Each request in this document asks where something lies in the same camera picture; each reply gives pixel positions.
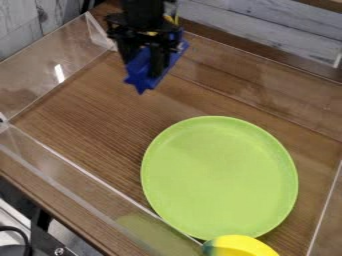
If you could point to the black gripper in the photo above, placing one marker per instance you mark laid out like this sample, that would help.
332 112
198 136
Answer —
139 25

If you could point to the blue block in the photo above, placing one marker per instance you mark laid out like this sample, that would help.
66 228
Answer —
138 66

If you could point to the green plate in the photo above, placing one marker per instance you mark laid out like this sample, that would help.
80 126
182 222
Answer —
219 177

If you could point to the yellow round object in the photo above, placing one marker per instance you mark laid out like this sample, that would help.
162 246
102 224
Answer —
237 245

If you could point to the yellow labelled tin can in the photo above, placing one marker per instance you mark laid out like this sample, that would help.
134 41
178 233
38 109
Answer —
171 11

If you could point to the black metal stand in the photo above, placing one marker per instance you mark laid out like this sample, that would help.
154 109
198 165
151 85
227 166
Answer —
39 243

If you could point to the clear acrylic enclosure wall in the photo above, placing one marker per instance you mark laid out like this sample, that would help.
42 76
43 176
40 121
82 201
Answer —
76 126

